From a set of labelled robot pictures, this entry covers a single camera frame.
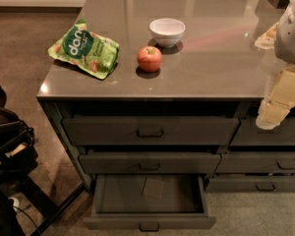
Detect green snack chip bag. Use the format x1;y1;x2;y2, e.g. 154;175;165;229
48;19;119;80

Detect white ceramic bowl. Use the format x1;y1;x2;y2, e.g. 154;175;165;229
149;18;186;48

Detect red apple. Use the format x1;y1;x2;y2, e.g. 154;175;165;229
137;46;162;73

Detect grey paper in drawer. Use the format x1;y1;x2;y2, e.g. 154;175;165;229
142;178;164;200

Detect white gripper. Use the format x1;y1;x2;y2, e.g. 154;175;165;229
255;23;295;130

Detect grey drawer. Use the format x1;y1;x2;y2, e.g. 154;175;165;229
206;176;295;192
79;152;220;174
215;152;295;173
85;174;216;232
62;116;239;146
231;117;295;147

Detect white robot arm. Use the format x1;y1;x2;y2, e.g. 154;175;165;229
255;0;295;130

